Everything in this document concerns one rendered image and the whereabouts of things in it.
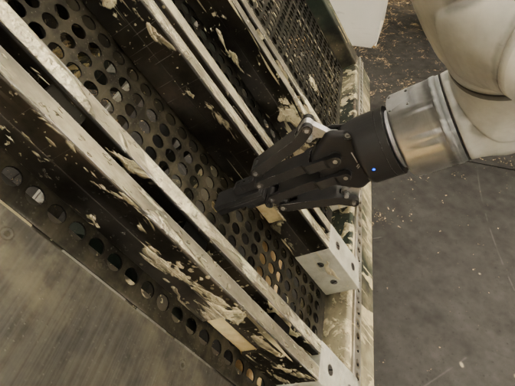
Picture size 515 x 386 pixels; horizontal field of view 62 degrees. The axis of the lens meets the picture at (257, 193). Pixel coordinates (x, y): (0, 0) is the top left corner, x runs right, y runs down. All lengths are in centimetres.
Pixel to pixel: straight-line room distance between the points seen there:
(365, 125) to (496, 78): 18
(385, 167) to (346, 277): 41
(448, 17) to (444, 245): 202
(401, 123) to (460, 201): 212
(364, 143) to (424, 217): 195
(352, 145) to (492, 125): 13
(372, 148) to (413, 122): 5
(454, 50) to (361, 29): 360
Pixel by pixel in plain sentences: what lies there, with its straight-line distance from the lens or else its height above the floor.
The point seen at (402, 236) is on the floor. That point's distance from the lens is 225.
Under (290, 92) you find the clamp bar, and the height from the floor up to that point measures 119.
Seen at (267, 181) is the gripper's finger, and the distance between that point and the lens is 51.
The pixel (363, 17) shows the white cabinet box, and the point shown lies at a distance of 386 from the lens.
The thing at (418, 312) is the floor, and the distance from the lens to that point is 201.
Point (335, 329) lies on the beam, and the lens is 84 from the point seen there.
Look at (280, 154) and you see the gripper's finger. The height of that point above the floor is 132.
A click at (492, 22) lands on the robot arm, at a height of 152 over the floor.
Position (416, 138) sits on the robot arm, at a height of 138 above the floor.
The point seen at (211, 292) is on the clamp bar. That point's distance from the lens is 50.
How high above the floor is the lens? 162
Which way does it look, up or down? 44 degrees down
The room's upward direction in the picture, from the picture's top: straight up
